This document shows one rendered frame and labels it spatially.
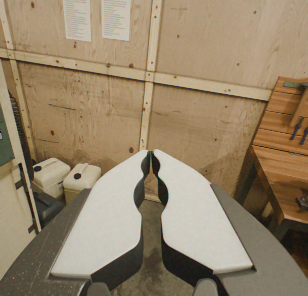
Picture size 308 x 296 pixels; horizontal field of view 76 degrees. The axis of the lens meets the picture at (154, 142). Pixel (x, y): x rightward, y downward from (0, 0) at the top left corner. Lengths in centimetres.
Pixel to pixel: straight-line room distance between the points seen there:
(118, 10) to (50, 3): 53
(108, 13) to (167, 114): 84
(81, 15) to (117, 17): 27
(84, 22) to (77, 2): 13
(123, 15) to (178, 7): 38
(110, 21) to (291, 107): 139
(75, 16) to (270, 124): 162
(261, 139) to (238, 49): 66
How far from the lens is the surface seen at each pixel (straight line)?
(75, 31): 181
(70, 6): 183
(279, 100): 159
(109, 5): 168
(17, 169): 107
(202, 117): 163
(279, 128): 166
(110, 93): 174
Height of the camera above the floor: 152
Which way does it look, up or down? 28 degrees down
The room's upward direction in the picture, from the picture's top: 7 degrees clockwise
